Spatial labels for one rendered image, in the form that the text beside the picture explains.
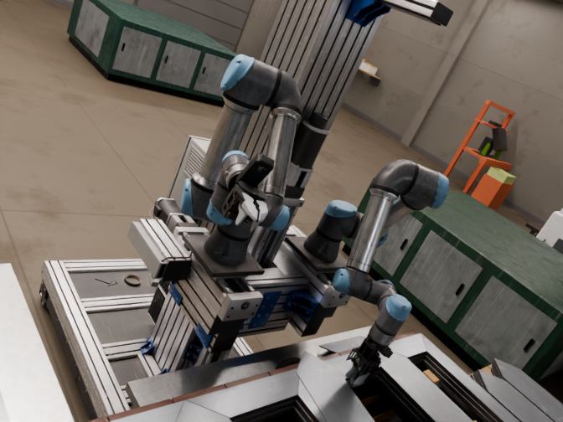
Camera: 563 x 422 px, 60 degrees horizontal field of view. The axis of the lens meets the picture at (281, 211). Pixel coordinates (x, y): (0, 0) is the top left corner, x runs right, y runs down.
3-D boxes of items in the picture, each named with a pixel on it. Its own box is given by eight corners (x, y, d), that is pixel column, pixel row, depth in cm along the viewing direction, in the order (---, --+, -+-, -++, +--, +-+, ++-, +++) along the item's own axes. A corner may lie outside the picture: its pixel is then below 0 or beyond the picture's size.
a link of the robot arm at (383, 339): (383, 318, 157) (401, 336, 152) (376, 329, 158) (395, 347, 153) (369, 321, 152) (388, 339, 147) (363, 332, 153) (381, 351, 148)
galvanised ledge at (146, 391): (399, 358, 229) (402, 354, 228) (152, 442, 138) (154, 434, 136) (369, 330, 241) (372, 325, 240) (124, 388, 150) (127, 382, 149)
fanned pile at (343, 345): (389, 357, 221) (393, 350, 220) (334, 374, 194) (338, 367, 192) (369, 337, 229) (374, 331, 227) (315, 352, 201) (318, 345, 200)
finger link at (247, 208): (245, 239, 101) (240, 218, 109) (260, 216, 99) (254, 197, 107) (233, 233, 100) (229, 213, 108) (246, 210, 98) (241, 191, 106)
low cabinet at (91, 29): (104, 80, 678) (121, 18, 646) (64, 38, 801) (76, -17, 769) (227, 109, 826) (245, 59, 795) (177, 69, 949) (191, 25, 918)
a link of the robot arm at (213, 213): (244, 233, 132) (259, 198, 128) (204, 222, 128) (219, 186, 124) (240, 219, 139) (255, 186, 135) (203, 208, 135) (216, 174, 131)
